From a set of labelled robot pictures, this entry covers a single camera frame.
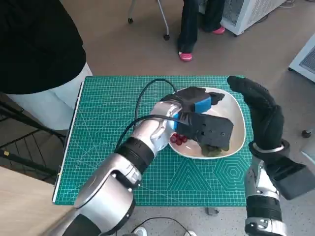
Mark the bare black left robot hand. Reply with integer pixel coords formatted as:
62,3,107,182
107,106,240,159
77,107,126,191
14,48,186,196
176,86,226,115

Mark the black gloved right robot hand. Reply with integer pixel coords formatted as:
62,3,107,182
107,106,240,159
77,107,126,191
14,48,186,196
226,75,285,152

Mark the red toy grape bunch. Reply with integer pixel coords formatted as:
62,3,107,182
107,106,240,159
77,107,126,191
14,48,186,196
169,133,231,157

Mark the white square plate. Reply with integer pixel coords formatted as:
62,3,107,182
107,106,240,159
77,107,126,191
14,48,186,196
167,87,247,160

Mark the grey chair base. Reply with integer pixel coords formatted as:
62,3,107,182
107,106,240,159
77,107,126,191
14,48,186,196
300,145,315,173

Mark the white appliance with grille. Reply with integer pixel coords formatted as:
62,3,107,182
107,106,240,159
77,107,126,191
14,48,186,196
287,33,315,83

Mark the person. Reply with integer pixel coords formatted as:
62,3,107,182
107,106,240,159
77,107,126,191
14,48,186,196
0,0,93,131
177,0,226,62

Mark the grey chair with casters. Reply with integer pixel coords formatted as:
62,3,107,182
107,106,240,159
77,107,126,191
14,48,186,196
127,0,171,40

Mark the green cutting mat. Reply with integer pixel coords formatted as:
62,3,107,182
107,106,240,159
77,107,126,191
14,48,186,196
52,75,253,207

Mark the large white vented appliance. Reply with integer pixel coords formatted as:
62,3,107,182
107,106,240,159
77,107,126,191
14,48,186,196
220,0,287,36

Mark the black metal rack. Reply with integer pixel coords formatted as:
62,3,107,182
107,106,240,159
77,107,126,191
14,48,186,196
0,92,68,184

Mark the light wooden desk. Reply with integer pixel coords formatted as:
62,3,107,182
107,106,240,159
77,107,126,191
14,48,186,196
0,166,74,236

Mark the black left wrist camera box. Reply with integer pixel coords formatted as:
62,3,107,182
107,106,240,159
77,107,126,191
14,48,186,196
176,112,234,150

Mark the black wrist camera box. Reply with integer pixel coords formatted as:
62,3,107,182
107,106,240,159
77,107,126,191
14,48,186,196
265,157,307,200
176,112,234,150

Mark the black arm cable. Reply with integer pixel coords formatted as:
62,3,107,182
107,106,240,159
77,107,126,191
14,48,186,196
117,78,178,158

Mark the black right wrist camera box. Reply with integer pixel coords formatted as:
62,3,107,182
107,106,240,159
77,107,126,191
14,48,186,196
265,157,307,200

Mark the black floor cable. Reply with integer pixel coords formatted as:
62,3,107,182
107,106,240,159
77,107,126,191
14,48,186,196
130,217,188,236

